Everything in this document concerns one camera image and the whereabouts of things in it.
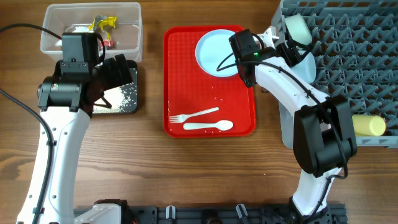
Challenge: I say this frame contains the black plastic tray bin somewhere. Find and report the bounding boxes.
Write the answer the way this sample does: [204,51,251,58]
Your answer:
[93,54,137,114]

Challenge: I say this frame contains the white plastic spoon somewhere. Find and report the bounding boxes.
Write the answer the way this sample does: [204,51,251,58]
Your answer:
[183,120,234,131]

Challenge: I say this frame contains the yellow snack wrapper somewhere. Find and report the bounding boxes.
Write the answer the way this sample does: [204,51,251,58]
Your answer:
[88,16,117,32]

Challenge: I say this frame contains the green bowl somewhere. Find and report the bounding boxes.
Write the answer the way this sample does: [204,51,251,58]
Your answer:
[285,14,312,45]

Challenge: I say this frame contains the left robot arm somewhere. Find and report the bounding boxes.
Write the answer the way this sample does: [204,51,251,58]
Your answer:
[16,54,137,223]

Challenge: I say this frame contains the grey dishwasher rack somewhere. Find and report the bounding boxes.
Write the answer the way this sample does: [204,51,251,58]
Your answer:
[271,0,397,149]

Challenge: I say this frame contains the white plastic fork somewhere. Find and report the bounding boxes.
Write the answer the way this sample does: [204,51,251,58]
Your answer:
[169,107,219,123]

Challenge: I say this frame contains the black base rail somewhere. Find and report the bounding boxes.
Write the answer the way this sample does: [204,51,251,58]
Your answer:
[74,203,348,224]

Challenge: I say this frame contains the white napkin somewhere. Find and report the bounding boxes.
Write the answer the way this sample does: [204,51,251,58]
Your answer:
[55,26,93,47]

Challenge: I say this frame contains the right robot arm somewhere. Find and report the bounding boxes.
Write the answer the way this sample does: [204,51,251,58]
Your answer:
[229,29,358,223]

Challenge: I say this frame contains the pile of white rice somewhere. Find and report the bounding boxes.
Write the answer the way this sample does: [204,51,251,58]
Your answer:
[93,83,138,114]

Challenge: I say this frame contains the light blue plate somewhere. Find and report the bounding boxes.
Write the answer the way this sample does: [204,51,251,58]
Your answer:
[195,29,238,78]

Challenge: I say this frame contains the clear plastic waste bin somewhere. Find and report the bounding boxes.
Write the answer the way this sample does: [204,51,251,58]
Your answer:
[43,2,144,62]

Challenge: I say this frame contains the red snack wrapper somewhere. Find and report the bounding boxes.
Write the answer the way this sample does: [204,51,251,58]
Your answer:
[104,38,114,48]

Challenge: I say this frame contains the red serving tray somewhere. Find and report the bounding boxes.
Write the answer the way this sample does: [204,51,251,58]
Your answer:
[162,25,256,138]

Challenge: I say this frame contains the light blue bowl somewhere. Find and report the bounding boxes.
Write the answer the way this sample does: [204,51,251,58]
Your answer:
[292,52,317,84]

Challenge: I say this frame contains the yellow plastic cup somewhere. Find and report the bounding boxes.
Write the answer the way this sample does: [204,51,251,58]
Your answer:
[352,114,386,136]

